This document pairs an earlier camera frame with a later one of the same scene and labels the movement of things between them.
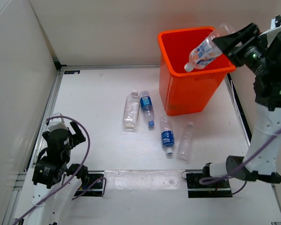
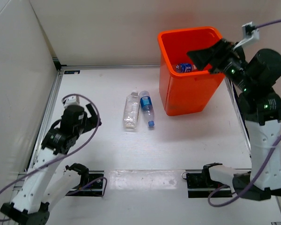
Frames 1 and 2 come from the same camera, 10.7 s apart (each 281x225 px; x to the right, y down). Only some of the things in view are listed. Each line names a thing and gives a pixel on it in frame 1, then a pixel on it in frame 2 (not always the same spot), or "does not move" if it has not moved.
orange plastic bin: (183, 92) does not move
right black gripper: (247, 31) to (215, 56)
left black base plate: (97, 190) does not move
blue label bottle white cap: (167, 135) to (185, 68)
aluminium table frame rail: (10, 213) does not move
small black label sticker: (71, 71) does not move
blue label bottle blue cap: (146, 104) does not move
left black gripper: (78, 137) to (93, 121)
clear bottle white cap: (131, 104) does not move
